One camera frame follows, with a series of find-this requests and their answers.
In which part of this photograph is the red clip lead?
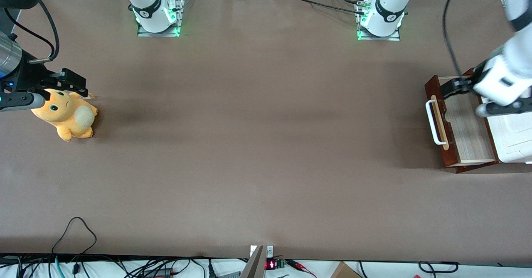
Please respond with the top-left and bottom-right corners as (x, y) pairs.
(287, 260), (317, 278)

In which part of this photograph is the orange plush toy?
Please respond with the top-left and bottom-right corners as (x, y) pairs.
(31, 88), (99, 142)

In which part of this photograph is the white bracket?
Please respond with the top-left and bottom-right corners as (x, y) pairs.
(250, 245), (275, 258)

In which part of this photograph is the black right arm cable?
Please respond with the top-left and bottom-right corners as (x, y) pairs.
(37, 0), (60, 62)
(3, 7), (55, 50)

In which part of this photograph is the white cabinet box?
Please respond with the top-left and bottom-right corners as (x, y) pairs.
(484, 85), (532, 164)

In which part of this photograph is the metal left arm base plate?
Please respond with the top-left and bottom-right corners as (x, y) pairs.
(357, 0), (401, 42)

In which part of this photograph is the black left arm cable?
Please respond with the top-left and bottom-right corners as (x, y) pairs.
(442, 0), (469, 78)

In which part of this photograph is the white drawer handle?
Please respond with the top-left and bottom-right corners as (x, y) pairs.
(426, 99), (447, 145)

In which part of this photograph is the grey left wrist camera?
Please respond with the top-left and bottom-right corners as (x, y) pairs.
(475, 99), (532, 118)

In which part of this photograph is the black cable along table edge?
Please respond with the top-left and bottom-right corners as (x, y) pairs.
(287, 0), (368, 16)

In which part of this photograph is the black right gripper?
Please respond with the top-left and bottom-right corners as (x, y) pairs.
(0, 49), (89, 101)

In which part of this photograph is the grey metal post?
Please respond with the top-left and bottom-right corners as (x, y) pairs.
(240, 245), (266, 278)

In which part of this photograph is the gold handle backing plate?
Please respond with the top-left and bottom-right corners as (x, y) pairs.
(430, 95), (450, 150)

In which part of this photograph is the brown cardboard piece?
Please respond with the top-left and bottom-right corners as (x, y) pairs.
(330, 261), (362, 278)

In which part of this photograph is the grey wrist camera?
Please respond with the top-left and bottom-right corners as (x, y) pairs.
(0, 92), (46, 112)
(475, 99), (532, 118)

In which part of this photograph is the brown wooden drawer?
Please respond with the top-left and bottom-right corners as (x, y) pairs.
(425, 75), (499, 169)

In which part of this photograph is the black flat looped cable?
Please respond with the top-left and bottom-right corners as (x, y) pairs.
(418, 261), (460, 274)

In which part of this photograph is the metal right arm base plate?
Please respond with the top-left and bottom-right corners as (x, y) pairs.
(137, 0), (185, 37)

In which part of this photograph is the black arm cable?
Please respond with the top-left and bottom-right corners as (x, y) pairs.
(3, 7), (55, 50)
(37, 0), (60, 62)
(442, 0), (469, 78)

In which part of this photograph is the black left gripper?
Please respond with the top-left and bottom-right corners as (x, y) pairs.
(441, 61), (488, 100)

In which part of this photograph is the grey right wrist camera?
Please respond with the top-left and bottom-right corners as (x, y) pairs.
(0, 92), (46, 112)

